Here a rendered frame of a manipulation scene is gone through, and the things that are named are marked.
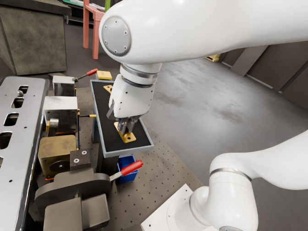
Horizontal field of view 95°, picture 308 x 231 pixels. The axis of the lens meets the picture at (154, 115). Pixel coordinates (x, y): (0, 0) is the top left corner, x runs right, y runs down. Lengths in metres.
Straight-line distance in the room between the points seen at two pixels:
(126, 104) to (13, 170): 0.39
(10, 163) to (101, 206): 0.36
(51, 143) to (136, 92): 0.31
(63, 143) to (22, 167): 0.13
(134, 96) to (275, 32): 0.25
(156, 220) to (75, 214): 0.54
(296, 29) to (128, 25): 0.21
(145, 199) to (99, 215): 0.55
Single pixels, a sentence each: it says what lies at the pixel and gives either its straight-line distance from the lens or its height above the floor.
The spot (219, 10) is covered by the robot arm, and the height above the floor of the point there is 1.49.
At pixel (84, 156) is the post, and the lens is 0.45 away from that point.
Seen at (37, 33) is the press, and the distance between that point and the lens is 2.92.
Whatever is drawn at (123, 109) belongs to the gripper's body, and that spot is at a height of 1.27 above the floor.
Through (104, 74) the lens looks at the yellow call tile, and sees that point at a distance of 0.73.
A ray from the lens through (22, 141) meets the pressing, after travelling 0.65.
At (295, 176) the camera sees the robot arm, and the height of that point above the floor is 1.30.
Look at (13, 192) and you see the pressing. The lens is 0.56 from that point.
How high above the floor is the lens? 1.48
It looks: 36 degrees down
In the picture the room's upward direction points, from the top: 21 degrees clockwise
